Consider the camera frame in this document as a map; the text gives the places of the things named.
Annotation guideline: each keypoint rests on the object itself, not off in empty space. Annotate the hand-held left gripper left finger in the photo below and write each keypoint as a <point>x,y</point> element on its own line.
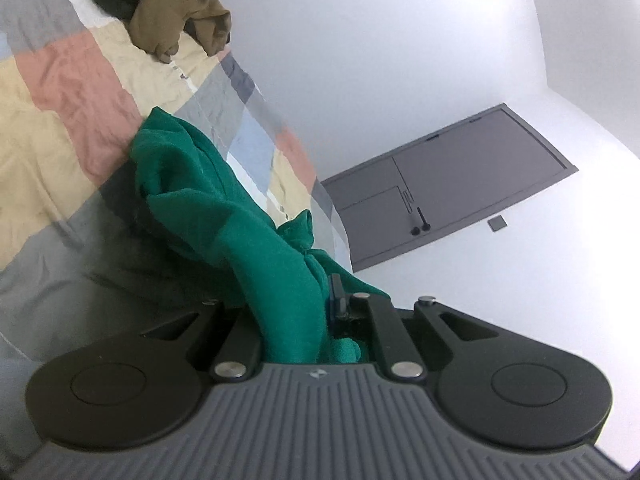
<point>240,340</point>

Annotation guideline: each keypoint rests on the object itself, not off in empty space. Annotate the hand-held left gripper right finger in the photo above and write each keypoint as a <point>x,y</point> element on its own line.
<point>336,305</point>

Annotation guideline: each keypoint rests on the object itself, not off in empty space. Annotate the green sweatshirt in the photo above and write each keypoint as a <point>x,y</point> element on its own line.
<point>225,220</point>

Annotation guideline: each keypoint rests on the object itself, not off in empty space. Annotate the grey door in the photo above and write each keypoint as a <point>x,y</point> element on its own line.
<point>450,185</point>

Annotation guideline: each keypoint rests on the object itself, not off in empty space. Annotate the patchwork bed blanket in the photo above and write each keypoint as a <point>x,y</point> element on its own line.
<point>75,135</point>

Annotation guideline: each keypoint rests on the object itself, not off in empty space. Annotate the brown garment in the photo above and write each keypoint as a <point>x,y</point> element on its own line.
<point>180,5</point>

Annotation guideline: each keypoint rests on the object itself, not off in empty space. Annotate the grey wall switch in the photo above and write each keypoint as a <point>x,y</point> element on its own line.
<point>497,223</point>

